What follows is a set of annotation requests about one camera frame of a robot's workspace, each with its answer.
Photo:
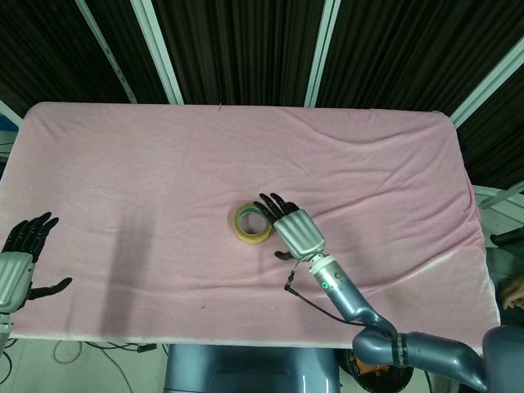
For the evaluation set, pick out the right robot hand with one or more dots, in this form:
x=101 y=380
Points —
x=299 y=235

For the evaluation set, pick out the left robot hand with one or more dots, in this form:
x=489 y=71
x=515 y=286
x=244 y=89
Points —
x=14 y=262

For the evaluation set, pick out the yellow tape roll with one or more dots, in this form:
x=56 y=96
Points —
x=250 y=226

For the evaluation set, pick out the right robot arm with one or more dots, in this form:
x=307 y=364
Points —
x=368 y=319

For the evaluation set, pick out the person's hand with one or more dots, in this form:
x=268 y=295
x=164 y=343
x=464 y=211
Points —
x=513 y=292

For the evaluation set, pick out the pink table cloth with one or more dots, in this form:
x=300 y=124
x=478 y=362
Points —
x=245 y=204

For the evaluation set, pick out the blue robot torso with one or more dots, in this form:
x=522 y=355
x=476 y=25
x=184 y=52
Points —
x=249 y=368

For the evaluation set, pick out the black ribbed curtain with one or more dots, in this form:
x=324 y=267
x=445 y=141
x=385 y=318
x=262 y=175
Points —
x=254 y=49

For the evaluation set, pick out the white frame post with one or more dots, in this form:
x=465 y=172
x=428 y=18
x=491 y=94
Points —
x=321 y=53
x=157 y=51
x=487 y=92
x=111 y=51

